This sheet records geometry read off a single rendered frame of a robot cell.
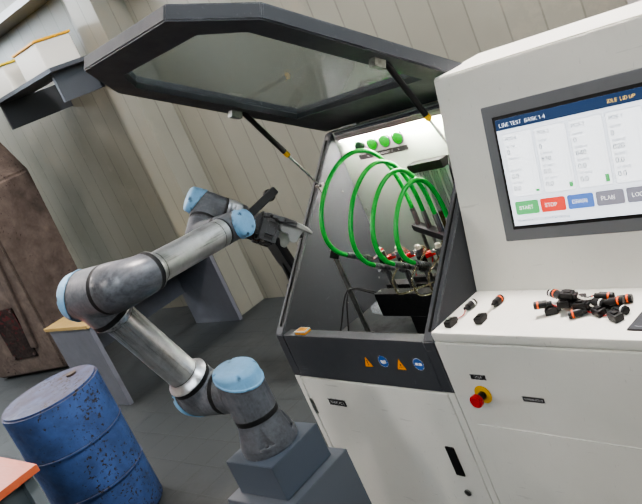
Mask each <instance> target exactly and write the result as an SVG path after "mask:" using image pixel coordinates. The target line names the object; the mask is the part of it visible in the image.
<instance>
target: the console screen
mask: <svg viewBox="0 0 642 504"><path fill-rule="evenodd" d="M481 114H482V119H483V125H484V130H485V135H486V140H487V145H488V150H489V155H490V160H491V165H492V170H493V175H494V180H495V185H496V190H497V195H498V200H499V205H500V210H501V215H502V220H503V225H504V231H505V236H506V241H520V240H533V239H545V238H557V237H570V236H582V235H595V234H607V233H619V232H632V231H642V67H641V68H637V69H634V70H630V71H626V72H622V73H618V74H614V75H610V76H606V77H602V78H598V79H594V80H590V81H586V82H582V83H579V84H575V85H571V86H567V87H563V88H559V89H555V90H551V91H547V92H543V93H539V94H535V95H531V96H527V97H523V98H520V99H516V100H512V101H508V102H504V103H500V104H496V105H492V106H488V107H484V108H481Z"/></svg>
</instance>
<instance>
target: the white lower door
mask: <svg viewBox="0 0 642 504"><path fill-rule="evenodd" d="M301 379H302V381H303V383H304V385H305V387H306V389H307V392H308V394H309V396H310V398H309V400H310V402H311V404H312V406H313V408H314V410H315V412H316V413H318V415H319V417H320V419H321V421H322V423H323V425H324V428H325V430H326V432H327V434H328V436H329V438H330V440H331V442H332V445H333V447H334V448H343V449H347V452H348V454H349V456H350V458H351V460H352V462H353V464H354V467H355V469H356V471H357V473H358V475H359V477H360V479H361V482H362V484H363V486H364V488H365V490H366V492H367V494H368V497H369V499H370V501H371V503H372V504H494V503H493V501H492V498H491V496H490V493H489V491H488V489H487V486H486V484H485V481H484V479H483V477H482V474H481V472H480V469H479V467H478V464H477V462H476V460H475V457H474V455H473V452H472V450H471V448H470V445H469V443H468V440H467V438H466V436H465V433H464V431H463V428H462V426H461V423H460V421H459V419H458V416H457V414H456V411H455V409H454V407H453V404H452V402H451V399H450V397H449V395H448V393H449V392H444V391H443V392H440V391H431V390H422V389H414V388H405V387H396V386H388V385H379V384H370V383H362V382H353V381H344V380H336V379H327V378H318V377H310V376H301Z"/></svg>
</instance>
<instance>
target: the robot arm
mask: <svg viewBox="0 0 642 504"><path fill-rule="evenodd" d="M277 194H278V191H277V190H276V189H275V188H274V187H271V188H270V189H267V190H265V191H264V192H263V196H262V197H261V198H260V199H259V200H257V201H256V202H255V203H254V204H253V205H252V206H251V207H250V208H249V209H248V206H247V205H244V204H242V203H241V202H238V201H235V200H232V199H229V198H227V197H224V196H221V195H218V194H216V193H213V192H210V191H208V190H205V189H202V188H198V187H192V188H190V190H189V191H188V193H187V196H186V198H185V201H184V206H183V209H184V211H186V212H188V213H190V214H189V220H188V224H187V227H186V231H185V235H184V236H182V237H180V238H178V239H176V240H174V241H172V242H170V243H168V244H166V245H164V246H162V247H160V248H158V249H157V250H155V251H153V252H147V251H144V252H141V253H139V254H137V255H135V256H132V257H129V258H126V259H121V260H117V261H112V262H107V263H104V264H100V265H97V266H93V267H89V268H86V269H78V270H76V271H74V272H72V273H70V274H68V275H66V276H65V277H64V278H63V279H62V280H61V282H60V283H59V286H58V288H57V293H56V297H57V305H58V308H59V310H60V312H61V314H62V315H63V316H64V317H65V318H67V319H68V320H70V321H74V322H82V321H83V322H85V323H86V324H87V325H88V326H89V327H91V328H92V329H93V330H94V331H96V332H97V333H105V332H107V333H108V334H110V335H111V336H112V337H113V338H114V339H116V340H117V341H118V342H119V343H120V344H122V345H123V346H124V347H125V348H126V349H128V350H129V351H130V352H131V353H132V354H134V355H135V356H136V357H137V358H138V359H140V360H141V361H142V362H143V363H144V364H145V365H147V366H148V367H149V368H150V369H151V370H153V371H154V372H155V373H156V374H157V375H159V376H160V377H161V378H162V379H163V380H165V381H166V382H167V383H168V384H169V385H170V386H169V390H170V393H171V394H172V398H174V401H173V402H174V404H175V406H176V408H177V409H178V410H179V411H180V412H181V413H183V414H185V415H188V416H193V417H204V416H209V415H223V414H231V416H232V418H233V420H234V422H235V424H236V426H237V428H238V433H239V440H240V448H241V451H242V453H243V455H244V457H245V458H246V459H247V460H249V461H261V460H265V459H268V458H271V457H273V456H275V455H277V454H279V453H280V452H282V451H283V450H285V449H286V448H287V447H289V446H290V445H291V444H292V443H293V441H294V440H295V439H296V437H297V434H298V429H297V427H296V425H295V423H294V421H293V420H292V419H291V418H290V417H289V416H288V415H287V414H286V413H285V412H284V411H283V410H282V409H281V408H280V407H279V406H278V404H277V402H276V400H275V398H274V396H273V393H272V391H271V389H270V387H269V385H268V383H267V381H266V379H265V377H264V373H263V371H262V369H261V368H260V367H259V365H258V364H257V362H256V361H255V360H254V359H252V358H249V357H236V358H233V359H232V360H227V361H225V362H223V363H221V364H220V365H219V366H217V367H216V368H215V369H213V368H211V367H210V366H209V365H208V364H207V363H206V362H205V361H203V360H202V359H200V358H194V359H192V358H191V357H190V356H189V355H188V354H186V353H185V352H184V351H183V350H182V349H181V348H180V347H179V346H177V345H176V344H175V343H174V342H173V341H172V340H171V339H170V338H168V337H167V336H166V335H165V334H164V333H163V332H162V331H161V330H159V329H158V328H157V327H156V326H155V325H154V324H153V323H152V322H150V321H149V320H148V319H147V318H146V317H145V316H144V315H143V314H141V313H140V312H139V311H138V310H137V309H136V308H135V307H134V306H135V305H137V304H138V303H140V302H142V301H143V300H145V299H146V298H148V297H150V296H151V295H153V294H154V293H156V292H158V291H159V290H161V289H162V288H164V287H165V285H166V283H167V281H168V280H169V279H171V278H173V277H174V276H176V275H178V274H180V273H181V272H183V271H185V270H187V269H188V268H190V267H192V266H193V265H195V264H197V263H199V262H200V261H202V260H204V259H206V258H207V257H209V256H211V255H212V254H214V253H216V252H218V251H219V250H221V249H223V248H225V247H226V246H228V245H230V244H231V243H233V242H235V241H237V240H239V239H245V238H246V239H249V240H251V242H253V243H256V244H259V245H262V246H265V247H268V246H270V245H272V244H275V243H276V240H277V238H278V237H279V239H280V245H281V246H282V247H287V245H288V243H289V242H291V243H296V242H297V241H298V239H299V238H300V239H303V236H302V235H301V234H302V232H305V233H309V234H312V233H313V232H312V231H311V230H310V229H309V228H308V227H306V226H304V225H303V224H300V223H298V222H296V221H294V220H291V219H289V218H286V217H282V216H278V215H276V214H273V213H269V212H266V213H265V212H264V211H262V212H261V213H259V214H258V215H257V216H256V217H255V218H254V216H255V215H256V214H257V213H258V212H259V211H260V210H261V209H262V208H263V207H264V206H265V205H266V204H267V203H268V202H271V201H273V200H274V199H275V195H277ZM263 244H264V245H263Z"/></svg>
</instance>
